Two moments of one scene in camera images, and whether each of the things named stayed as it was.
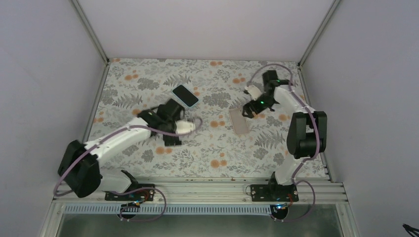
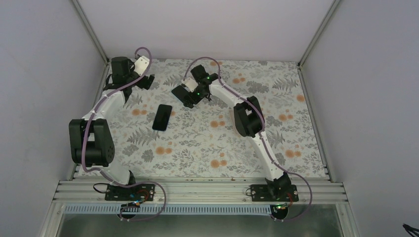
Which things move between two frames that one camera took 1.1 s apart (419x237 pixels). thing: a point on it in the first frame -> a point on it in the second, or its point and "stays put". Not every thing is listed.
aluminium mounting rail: (314, 191) stays put
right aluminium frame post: (335, 2) stays put
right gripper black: (246, 107) -> (187, 100)
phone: (185, 96) stays put
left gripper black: (171, 140) -> (142, 84)
